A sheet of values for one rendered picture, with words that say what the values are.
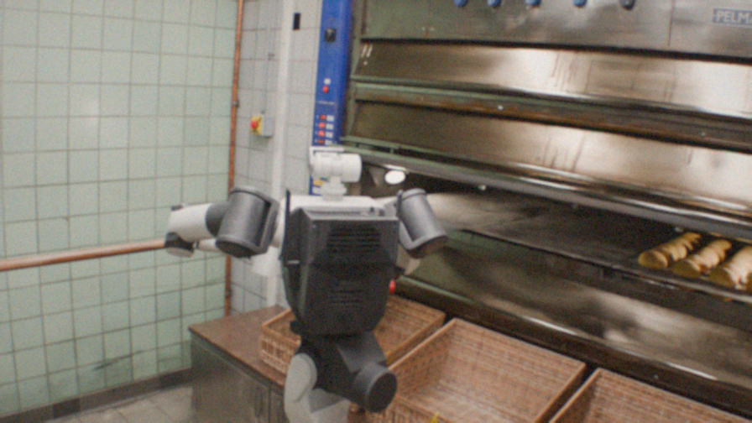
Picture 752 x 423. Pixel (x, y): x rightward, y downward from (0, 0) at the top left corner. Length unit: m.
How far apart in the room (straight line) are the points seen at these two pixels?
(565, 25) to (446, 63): 0.50
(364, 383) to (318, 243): 0.36
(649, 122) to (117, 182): 2.33
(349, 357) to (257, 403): 1.13
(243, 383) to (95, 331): 0.95
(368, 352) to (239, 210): 0.46
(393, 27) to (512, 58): 0.58
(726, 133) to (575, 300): 0.74
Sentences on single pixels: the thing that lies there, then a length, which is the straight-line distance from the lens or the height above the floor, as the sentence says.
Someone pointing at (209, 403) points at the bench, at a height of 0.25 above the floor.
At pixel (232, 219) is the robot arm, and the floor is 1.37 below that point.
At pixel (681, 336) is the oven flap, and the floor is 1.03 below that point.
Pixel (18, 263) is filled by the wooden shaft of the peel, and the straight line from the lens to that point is 1.72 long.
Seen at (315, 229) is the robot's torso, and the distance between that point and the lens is 1.34.
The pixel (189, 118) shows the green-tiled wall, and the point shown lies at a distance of 3.26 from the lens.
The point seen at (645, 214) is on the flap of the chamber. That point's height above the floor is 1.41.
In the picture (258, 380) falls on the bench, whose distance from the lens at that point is 2.55.
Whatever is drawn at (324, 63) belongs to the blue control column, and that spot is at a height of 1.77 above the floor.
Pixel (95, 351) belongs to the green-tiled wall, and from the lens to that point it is 3.31.
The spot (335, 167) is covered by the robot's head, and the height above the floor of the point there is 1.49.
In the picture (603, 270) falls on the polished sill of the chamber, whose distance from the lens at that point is 2.11.
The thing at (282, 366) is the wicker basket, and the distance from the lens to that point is 2.47.
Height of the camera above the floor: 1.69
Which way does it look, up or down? 11 degrees down
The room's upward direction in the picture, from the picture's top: 5 degrees clockwise
